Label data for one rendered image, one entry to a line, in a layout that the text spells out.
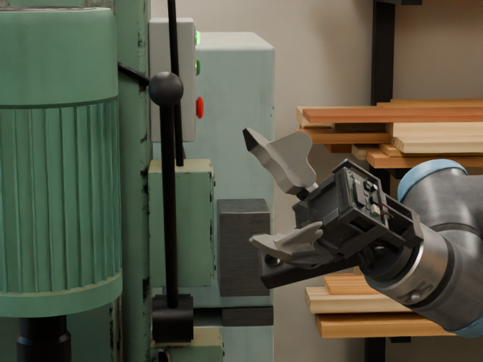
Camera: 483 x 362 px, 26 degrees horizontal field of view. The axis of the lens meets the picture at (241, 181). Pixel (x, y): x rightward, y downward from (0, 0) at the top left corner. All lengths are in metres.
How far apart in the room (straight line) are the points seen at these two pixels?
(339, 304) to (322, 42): 0.87
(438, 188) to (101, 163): 0.43
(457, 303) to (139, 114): 0.44
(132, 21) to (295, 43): 2.13
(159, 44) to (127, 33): 0.10
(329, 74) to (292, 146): 2.31
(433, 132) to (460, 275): 1.86
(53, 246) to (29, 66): 0.18
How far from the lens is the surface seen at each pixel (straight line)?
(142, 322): 1.36
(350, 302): 3.06
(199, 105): 1.42
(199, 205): 1.31
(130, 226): 1.32
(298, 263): 1.06
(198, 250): 1.32
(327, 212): 1.09
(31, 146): 1.04
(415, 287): 1.15
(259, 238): 1.01
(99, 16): 1.07
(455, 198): 1.27
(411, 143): 2.91
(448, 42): 3.48
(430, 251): 1.15
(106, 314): 1.26
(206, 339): 1.36
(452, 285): 1.17
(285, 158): 1.12
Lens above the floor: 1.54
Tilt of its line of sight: 11 degrees down
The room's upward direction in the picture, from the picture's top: straight up
